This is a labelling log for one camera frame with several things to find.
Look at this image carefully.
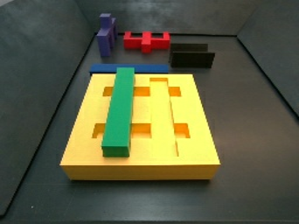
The blue long block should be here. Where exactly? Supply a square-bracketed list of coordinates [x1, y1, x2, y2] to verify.
[90, 64, 170, 74]

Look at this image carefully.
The yellow slotted board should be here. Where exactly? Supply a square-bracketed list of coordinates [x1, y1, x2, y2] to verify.
[61, 73, 221, 180]

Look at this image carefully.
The green long block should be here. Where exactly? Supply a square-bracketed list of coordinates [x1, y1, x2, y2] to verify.
[102, 67, 135, 158]

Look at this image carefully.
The red comb-shaped block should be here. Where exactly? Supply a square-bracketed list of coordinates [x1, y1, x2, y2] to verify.
[125, 31, 171, 53]

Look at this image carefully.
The purple cross-shaped block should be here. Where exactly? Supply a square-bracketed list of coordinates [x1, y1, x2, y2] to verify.
[97, 13, 118, 57]

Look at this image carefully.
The black angle bracket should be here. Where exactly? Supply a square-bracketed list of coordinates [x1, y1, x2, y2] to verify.
[170, 43, 215, 68]

